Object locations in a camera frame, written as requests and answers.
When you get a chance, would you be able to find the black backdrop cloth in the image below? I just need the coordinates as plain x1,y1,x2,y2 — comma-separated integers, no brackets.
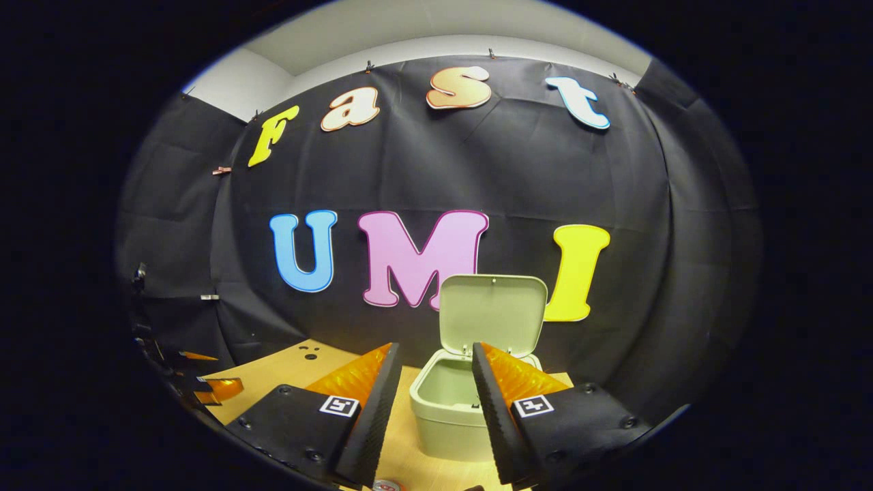
115,55,763,423

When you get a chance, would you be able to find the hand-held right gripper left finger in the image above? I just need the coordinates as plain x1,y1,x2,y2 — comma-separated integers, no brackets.
224,342,403,488

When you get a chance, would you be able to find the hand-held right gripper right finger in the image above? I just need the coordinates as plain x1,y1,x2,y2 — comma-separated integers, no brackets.
471,342,653,488

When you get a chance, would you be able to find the wooden desktop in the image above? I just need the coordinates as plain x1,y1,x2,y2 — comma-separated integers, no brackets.
205,339,574,491

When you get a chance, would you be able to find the pale green desktop garbage bin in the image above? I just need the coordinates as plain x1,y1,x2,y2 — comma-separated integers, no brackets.
409,274,550,463

